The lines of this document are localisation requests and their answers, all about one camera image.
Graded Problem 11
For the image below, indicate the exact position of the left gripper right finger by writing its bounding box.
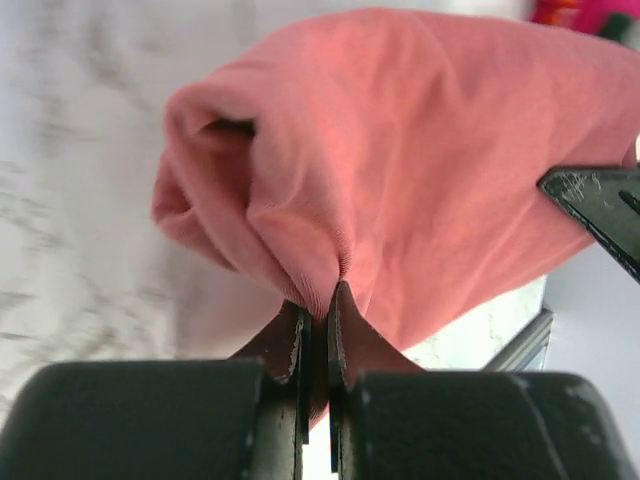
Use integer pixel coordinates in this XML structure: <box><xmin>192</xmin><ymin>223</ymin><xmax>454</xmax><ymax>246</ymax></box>
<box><xmin>327</xmin><ymin>282</ymin><xmax>635</xmax><ymax>479</ymax></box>

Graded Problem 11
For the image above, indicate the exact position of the pink t shirt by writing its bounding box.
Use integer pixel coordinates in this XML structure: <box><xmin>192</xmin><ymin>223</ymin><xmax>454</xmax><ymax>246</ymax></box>
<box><xmin>151</xmin><ymin>8</ymin><xmax>639</xmax><ymax>355</ymax></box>

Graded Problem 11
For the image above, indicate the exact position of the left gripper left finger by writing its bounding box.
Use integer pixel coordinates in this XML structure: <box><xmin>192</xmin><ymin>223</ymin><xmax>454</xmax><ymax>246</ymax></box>
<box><xmin>1</xmin><ymin>303</ymin><xmax>312</xmax><ymax>479</ymax></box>

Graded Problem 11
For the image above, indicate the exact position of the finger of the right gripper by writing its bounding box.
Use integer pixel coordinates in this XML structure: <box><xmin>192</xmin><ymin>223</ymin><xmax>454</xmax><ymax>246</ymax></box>
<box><xmin>537</xmin><ymin>167</ymin><xmax>639</xmax><ymax>280</ymax></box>

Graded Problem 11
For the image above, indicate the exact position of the red folded t shirt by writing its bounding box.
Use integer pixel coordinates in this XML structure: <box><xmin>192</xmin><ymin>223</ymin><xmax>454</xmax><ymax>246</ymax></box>
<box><xmin>530</xmin><ymin>0</ymin><xmax>639</xmax><ymax>41</ymax></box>

